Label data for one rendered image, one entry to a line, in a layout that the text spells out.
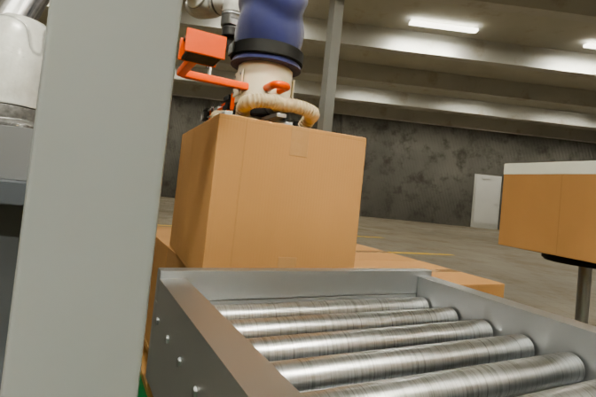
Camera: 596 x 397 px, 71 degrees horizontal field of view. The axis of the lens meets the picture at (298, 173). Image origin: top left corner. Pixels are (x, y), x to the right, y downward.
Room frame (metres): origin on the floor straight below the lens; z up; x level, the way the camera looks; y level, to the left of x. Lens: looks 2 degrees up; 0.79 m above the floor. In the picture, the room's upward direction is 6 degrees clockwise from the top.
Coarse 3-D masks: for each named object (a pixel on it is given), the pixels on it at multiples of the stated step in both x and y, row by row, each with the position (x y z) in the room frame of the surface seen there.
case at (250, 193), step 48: (192, 144) 1.26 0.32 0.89; (240, 144) 0.98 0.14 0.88; (288, 144) 1.03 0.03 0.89; (336, 144) 1.08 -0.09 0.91; (192, 192) 1.18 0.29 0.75; (240, 192) 0.99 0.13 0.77; (288, 192) 1.03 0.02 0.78; (336, 192) 1.09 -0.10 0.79; (192, 240) 1.10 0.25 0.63; (240, 240) 0.99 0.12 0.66; (288, 240) 1.04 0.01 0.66; (336, 240) 1.09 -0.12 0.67
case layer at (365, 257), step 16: (160, 240) 1.62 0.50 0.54; (160, 256) 1.58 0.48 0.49; (176, 256) 1.35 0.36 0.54; (368, 256) 1.74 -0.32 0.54; (384, 256) 1.79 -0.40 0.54; (400, 256) 1.84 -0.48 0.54; (432, 272) 1.50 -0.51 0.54; (448, 272) 1.54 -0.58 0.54; (480, 288) 1.37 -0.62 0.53; (496, 288) 1.40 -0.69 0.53
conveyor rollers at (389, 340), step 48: (288, 336) 0.69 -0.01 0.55; (336, 336) 0.72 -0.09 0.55; (384, 336) 0.76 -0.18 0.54; (432, 336) 0.81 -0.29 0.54; (480, 336) 0.87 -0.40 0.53; (336, 384) 0.60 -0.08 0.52; (384, 384) 0.55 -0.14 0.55; (432, 384) 0.58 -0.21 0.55; (480, 384) 0.61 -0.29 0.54; (528, 384) 0.66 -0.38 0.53; (576, 384) 0.62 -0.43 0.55
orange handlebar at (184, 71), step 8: (184, 64) 1.03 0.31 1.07; (192, 64) 1.01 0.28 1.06; (184, 72) 1.09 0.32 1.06; (192, 72) 1.15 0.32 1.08; (200, 80) 1.16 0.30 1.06; (208, 80) 1.17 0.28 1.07; (216, 80) 1.18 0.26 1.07; (224, 80) 1.19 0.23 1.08; (232, 80) 1.20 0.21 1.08; (232, 88) 1.22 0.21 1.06; (240, 88) 1.21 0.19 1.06; (264, 88) 1.20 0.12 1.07; (272, 88) 1.17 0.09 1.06; (280, 88) 1.16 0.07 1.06; (288, 88) 1.17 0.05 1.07
